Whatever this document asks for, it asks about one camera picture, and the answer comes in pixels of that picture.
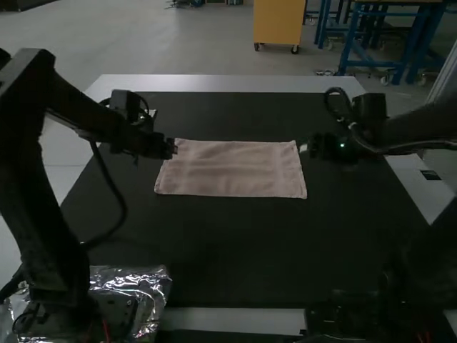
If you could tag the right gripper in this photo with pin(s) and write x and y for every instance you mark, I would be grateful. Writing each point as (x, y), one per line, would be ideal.
(335, 147)

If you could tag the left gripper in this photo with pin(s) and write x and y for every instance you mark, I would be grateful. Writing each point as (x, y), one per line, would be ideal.
(153, 145)

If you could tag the pale towel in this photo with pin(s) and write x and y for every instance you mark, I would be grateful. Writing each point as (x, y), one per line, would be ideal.
(232, 168)

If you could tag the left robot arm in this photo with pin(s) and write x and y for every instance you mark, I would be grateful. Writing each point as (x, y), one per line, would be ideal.
(39, 160)

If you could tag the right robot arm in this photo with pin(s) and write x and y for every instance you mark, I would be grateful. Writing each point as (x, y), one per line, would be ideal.
(410, 132)

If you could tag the black mat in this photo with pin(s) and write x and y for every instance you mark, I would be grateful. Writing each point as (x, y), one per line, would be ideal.
(232, 250)

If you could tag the yellow cart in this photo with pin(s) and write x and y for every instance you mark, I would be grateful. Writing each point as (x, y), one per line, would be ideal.
(278, 21)

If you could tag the silver foil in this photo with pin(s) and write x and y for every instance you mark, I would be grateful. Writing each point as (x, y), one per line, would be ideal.
(132, 286)

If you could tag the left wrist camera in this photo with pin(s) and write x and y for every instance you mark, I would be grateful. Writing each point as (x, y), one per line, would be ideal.
(123, 103)

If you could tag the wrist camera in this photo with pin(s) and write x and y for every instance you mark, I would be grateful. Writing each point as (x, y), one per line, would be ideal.
(369, 107)
(123, 103)

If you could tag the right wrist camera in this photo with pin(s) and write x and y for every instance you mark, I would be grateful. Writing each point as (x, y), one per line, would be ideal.
(369, 107)

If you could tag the blue metal frame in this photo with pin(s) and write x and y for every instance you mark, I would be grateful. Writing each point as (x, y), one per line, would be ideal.
(371, 39)
(326, 21)

